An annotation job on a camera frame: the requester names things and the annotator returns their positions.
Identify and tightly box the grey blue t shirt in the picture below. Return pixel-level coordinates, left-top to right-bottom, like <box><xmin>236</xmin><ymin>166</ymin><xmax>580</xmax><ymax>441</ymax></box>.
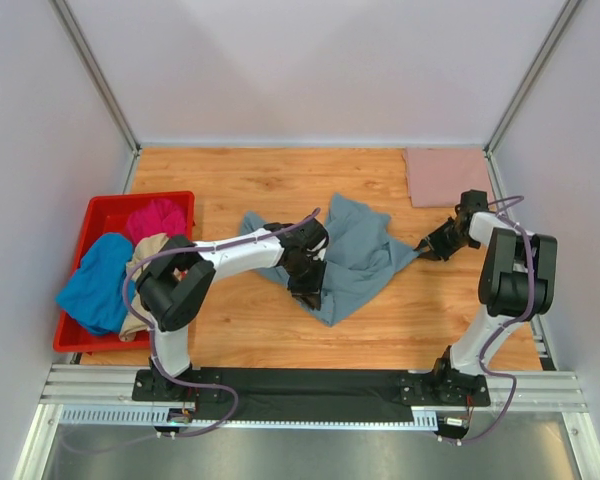
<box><xmin>238</xmin><ymin>193</ymin><xmax>424</xmax><ymax>329</ymax></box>

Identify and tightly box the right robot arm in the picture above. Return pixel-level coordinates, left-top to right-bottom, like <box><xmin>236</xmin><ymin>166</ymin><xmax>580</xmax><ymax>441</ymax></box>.
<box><xmin>414</xmin><ymin>190</ymin><xmax>558</xmax><ymax>406</ymax></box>

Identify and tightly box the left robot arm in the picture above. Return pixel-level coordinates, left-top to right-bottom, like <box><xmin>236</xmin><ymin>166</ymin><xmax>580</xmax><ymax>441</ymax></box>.
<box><xmin>129</xmin><ymin>218</ymin><xmax>329</xmax><ymax>402</ymax></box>

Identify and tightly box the folded pink t shirt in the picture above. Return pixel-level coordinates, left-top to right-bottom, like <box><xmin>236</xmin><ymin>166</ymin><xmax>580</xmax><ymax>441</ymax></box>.
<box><xmin>403</xmin><ymin>147</ymin><xmax>495</xmax><ymax>208</ymax></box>

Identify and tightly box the magenta t shirt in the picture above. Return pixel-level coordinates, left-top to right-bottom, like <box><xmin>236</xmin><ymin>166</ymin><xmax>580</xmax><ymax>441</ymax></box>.
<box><xmin>125</xmin><ymin>198</ymin><xmax>187</xmax><ymax>245</ymax></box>

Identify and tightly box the beige t shirt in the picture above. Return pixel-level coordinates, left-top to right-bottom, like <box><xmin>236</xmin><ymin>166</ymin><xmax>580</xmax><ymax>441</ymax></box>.
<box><xmin>119</xmin><ymin>233</ymin><xmax>169</xmax><ymax>342</ymax></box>

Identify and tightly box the bright blue t shirt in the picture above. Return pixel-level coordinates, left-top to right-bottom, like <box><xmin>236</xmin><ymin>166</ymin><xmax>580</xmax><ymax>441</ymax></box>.
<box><xmin>56</xmin><ymin>233</ymin><xmax>133</xmax><ymax>336</ymax></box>

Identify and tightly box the red plastic bin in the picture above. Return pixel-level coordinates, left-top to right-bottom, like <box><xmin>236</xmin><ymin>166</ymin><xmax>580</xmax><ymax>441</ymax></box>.
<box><xmin>53</xmin><ymin>191</ymin><xmax>195</xmax><ymax>354</ymax></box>

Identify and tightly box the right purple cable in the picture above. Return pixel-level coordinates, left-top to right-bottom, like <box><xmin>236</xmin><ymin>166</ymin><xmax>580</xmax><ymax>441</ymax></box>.
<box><xmin>437</xmin><ymin>195</ymin><xmax>539</xmax><ymax>446</ymax></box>

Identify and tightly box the purple cable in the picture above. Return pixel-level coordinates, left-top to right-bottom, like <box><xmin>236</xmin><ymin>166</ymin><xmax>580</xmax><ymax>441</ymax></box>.
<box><xmin>59</xmin><ymin>207</ymin><xmax>322</xmax><ymax>455</ymax></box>
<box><xmin>437</xmin><ymin>195</ymin><xmax>539</xmax><ymax>446</ymax></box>

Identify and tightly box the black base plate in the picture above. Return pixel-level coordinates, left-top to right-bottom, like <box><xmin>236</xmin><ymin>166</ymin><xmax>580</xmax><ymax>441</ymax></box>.
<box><xmin>132</xmin><ymin>367</ymin><xmax>491</xmax><ymax>418</ymax></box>

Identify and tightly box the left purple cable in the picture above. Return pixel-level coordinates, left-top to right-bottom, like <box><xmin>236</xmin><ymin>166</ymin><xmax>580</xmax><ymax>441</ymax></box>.
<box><xmin>59</xmin><ymin>207</ymin><xmax>322</xmax><ymax>455</ymax></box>

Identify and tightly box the slotted cable duct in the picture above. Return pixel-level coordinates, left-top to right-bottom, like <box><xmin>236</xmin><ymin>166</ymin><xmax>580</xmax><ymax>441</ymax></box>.
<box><xmin>58</xmin><ymin>405</ymin><xmax>439</xmax><ymax>432</ymax></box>

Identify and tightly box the right aluminium frame post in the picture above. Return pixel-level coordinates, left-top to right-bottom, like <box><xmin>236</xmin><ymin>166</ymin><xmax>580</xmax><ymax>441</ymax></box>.
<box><xmin>484</xmin><ymin>0</ymin><xmax>586</xmax><ymax>153</ymax></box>

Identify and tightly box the aluminium frame post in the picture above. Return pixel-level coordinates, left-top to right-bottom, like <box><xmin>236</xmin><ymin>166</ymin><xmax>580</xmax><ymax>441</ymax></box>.
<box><xmin>49</xmin><ymin>0</ymin><xmax>140</xmax><ymax>153</ymax></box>
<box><xmin>484</xmin><ymin>0</ymin><xmax>586</xmax><ymax>153</ymax></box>

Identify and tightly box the left aluminium frame post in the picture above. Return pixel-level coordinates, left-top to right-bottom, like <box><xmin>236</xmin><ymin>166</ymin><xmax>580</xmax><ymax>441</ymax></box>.
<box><xmin>49</xmin><ymin>0</ymin><xmax>140</xmax><ymax>153</ymax></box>

